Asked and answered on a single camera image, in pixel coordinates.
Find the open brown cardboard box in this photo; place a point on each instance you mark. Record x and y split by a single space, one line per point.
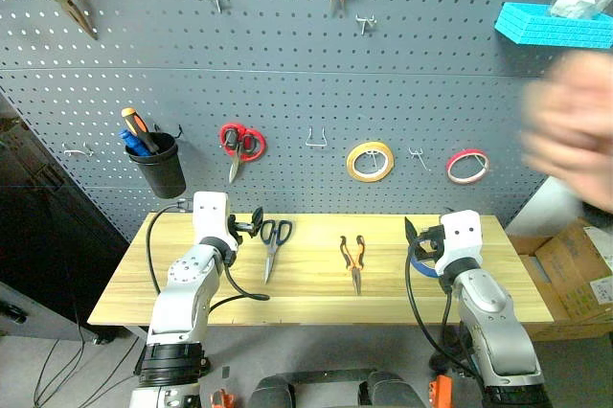
541 283

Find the black plastic cup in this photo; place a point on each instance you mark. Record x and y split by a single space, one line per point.
163 173

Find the labelled brown cardboard box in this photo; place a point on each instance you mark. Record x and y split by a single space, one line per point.
574 269

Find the blue tape roll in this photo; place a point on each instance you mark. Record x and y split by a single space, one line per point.
424 270

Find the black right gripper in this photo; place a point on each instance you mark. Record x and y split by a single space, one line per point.
431 240

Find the person's bare hand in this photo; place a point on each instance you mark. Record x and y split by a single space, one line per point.
574 130

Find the yellow tape roll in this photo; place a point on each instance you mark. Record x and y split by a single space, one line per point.
349 164

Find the orange black screwdriver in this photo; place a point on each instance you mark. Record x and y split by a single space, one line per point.
139 128

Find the metal pegboard hook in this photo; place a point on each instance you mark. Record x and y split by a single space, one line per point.
366 24
79 151
418 155
218 2

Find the red tape roll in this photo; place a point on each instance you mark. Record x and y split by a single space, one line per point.
450 168

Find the grey metal pegboard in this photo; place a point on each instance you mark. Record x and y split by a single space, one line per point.
287 92

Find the orange black bracket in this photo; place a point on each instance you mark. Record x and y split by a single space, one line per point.
222 399
441 391

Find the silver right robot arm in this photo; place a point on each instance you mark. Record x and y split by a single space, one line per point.
493 322

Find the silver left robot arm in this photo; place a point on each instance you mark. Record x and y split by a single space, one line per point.
187 293

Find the dark grey rounded shape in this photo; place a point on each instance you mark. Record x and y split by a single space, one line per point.
270 393
390 391

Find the cyan plastic bin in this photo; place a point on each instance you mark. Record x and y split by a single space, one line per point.
551 29

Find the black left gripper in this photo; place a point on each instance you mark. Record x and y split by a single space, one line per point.
235 227

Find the black flat bar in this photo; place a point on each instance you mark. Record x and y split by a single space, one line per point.
325 376

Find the black cabinet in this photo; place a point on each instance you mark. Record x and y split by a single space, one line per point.
48 235

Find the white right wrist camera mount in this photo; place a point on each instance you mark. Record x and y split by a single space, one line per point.
460 235

